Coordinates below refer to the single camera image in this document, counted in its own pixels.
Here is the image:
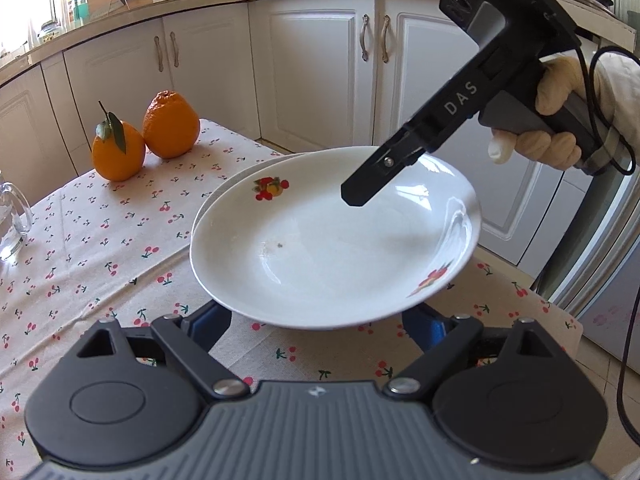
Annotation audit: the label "clear glass mug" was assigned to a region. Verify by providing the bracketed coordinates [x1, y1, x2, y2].
[0, 170, 35, 261]

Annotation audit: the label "cherry print tablecloth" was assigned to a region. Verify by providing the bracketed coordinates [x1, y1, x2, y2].
[0, 119, 585, 461]

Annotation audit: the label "glass jar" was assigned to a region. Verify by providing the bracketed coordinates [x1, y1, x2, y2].
[37, 20, 63, 44]

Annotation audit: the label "bumpy orange without leaf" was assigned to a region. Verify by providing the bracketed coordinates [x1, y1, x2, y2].
[142, 90, 201, 159]

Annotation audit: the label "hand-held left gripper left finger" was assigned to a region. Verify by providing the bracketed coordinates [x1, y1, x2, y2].
[75, 300, 253, 402]

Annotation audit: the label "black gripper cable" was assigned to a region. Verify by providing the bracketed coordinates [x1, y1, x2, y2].
[575, 45, 640, 448]

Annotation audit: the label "orange with green leaf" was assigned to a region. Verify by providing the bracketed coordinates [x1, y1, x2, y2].
[91, 101, 147, 182]

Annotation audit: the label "person's right hand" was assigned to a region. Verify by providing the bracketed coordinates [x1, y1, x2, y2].
[488, 55, 596, 172]

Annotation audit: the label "white plate with fruit print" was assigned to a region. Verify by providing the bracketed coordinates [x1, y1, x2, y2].
[192, 152, 303, 223]
[190, 146, 482, 331]

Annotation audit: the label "silver appliance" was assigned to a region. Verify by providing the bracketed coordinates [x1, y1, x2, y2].
[537, 170, 640, 356]

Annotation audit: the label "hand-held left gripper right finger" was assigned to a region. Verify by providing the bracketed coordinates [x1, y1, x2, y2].
[382, 305, 558, 403]

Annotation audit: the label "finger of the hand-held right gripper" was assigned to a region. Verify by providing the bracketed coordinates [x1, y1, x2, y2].
[340, 129, 427, 207]

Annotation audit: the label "white kitchen cabinets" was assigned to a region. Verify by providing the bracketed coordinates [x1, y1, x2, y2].
[0, 0, 640, 281]

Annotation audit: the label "person's right forearm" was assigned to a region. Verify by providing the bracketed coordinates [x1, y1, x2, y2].
[595, 52, 640, 173]

